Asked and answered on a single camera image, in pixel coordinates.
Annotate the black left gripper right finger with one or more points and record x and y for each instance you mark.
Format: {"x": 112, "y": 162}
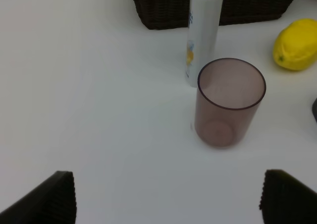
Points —
{"x": 286, "y": 200}

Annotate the translucent pink plastic cup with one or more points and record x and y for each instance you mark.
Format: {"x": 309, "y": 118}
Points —
{"x": 229, "y": 93}

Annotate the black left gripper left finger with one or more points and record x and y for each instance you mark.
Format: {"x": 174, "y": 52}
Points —
{"x": 51, "y": 202}

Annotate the dark brown wicker basket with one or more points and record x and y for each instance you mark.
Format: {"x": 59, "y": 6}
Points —
{"x": 170, "y": 14}

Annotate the yellow lemon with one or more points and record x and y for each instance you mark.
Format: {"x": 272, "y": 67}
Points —
{"x": 295, "y": 48}

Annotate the black pump bottle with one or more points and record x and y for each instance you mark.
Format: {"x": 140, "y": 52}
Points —
{"x": 314, "y": 109}

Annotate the white bottle blue cap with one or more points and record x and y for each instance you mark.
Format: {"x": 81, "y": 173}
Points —
{"x": 203, "y": 23}

